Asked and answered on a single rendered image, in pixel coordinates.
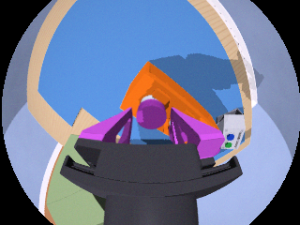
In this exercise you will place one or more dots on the white control panel with green and blue buttons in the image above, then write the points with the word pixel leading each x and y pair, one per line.
pixel 234 128

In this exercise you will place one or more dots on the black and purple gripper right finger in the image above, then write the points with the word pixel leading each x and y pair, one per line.
pixel 207 139

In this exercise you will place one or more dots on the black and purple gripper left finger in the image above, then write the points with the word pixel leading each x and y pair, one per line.
pixel 108 129

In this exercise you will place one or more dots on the blue flat mat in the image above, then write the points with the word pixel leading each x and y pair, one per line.
pixel 100 46

